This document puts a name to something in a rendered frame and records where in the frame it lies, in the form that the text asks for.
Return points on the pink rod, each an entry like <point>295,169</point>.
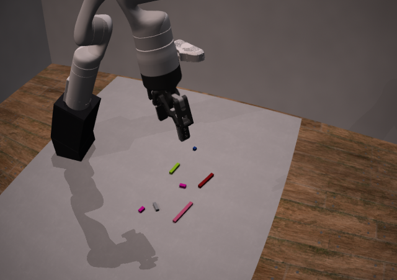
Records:
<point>183,211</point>

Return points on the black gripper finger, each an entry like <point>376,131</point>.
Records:
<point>160,110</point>
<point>183,113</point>

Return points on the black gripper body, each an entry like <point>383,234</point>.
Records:
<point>165,84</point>

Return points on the dark red rod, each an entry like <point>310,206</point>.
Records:
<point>209,177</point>

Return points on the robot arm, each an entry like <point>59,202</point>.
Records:
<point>156,51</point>

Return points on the lime green rod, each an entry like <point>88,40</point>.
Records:
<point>174,168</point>

